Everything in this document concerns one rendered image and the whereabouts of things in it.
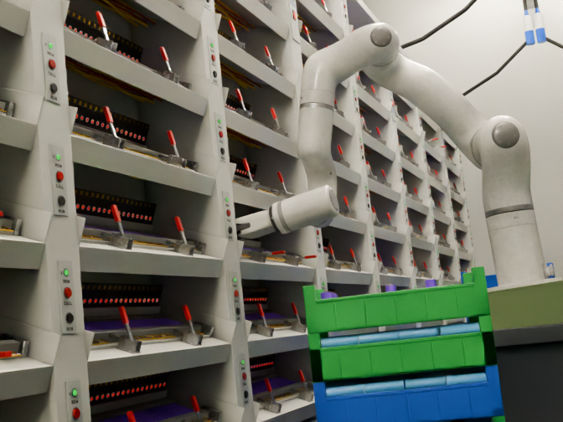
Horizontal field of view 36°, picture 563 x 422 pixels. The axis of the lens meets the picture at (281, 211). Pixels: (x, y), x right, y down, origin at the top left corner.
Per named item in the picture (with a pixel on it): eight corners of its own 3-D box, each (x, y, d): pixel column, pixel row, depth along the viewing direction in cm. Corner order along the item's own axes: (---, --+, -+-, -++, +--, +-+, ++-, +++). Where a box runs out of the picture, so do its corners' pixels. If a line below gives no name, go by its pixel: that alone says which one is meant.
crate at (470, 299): (478, 315, 158) (472, 272, 159) (490, 315, 138) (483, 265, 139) (317, 331, 162) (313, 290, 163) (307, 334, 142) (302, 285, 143)
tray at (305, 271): (312, 282, 271) (319, 253, 271) (235, 278, 215) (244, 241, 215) (256, 267, 279) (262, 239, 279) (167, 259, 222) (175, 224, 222)
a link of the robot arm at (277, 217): (290, 202, 226) (279, 205, 227) (277, 198, 217) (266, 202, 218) (297, 232, 224) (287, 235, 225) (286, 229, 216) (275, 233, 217)
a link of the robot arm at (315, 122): (316, 119, 234) (307, 229, 230) (294, 103, 220) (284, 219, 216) (347, 118, 231) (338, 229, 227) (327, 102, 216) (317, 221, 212)
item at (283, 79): (292, 99, 279) (302, 58, 280) (213, 49, 223) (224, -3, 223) (238, 89, 287) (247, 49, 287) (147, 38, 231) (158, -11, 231)
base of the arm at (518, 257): (569, 280, 216) (555, 209, 219) (555, 281, 199) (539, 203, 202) (495, 292, 225) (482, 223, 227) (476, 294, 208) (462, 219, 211)
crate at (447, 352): (484, 358, 157) (478, 315, 158) (498, 364, 137) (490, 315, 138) (322, 375, 160) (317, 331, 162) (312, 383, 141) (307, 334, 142)
